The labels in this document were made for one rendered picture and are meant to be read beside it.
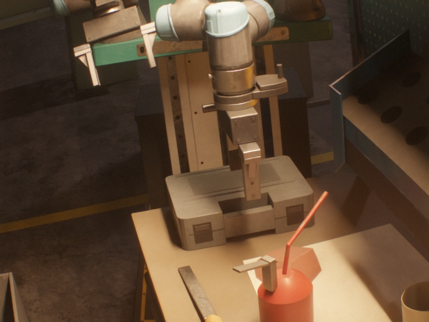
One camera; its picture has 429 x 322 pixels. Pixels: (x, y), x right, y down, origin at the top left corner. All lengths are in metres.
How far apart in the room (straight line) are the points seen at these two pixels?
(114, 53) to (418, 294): 1.24
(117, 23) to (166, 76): 0.61
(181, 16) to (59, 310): 1.88
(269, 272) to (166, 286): 0.29
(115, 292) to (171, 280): 1.79
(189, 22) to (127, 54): 0.67
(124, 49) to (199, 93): 0.39
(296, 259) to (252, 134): 0.23
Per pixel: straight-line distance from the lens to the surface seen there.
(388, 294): 1.26
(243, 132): 1.31
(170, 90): 2.31
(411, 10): 1.30
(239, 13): 1.29
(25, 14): 5.63
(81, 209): 3.89
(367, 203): 1.56
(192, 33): 1.43
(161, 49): 2.07
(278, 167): 1.58
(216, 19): 1.29
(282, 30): 2.06
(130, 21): 1.71
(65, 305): 3.12
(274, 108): 2.34
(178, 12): 1.44
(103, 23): 1.72
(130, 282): 3.20
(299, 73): 4.87
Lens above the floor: 1.67
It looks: 23 degrees down
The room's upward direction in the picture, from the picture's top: 7 degrees counter-clockwise
